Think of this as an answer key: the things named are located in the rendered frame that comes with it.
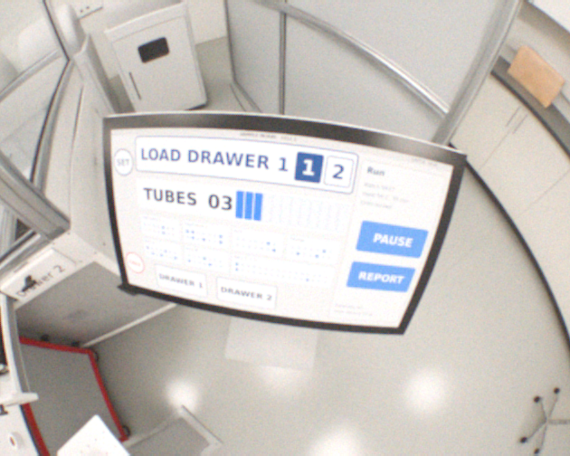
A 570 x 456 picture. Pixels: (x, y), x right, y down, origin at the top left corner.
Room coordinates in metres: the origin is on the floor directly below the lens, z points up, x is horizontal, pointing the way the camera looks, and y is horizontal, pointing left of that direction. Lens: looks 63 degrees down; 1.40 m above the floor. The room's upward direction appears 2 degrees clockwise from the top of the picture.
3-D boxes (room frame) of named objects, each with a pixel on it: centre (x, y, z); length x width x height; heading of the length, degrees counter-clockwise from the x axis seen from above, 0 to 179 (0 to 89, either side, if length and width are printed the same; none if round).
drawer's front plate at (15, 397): (-0.37, 0.83, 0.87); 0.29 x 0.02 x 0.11; 121
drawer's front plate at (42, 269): (0.07, 0.73, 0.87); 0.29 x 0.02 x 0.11; 121
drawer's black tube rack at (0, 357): (-0.19, 0.93, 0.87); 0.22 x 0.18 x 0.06; 31
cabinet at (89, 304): (0.34, 1.20, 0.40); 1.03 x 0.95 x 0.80; 121
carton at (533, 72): (1.53, -1.84, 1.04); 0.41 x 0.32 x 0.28; 30
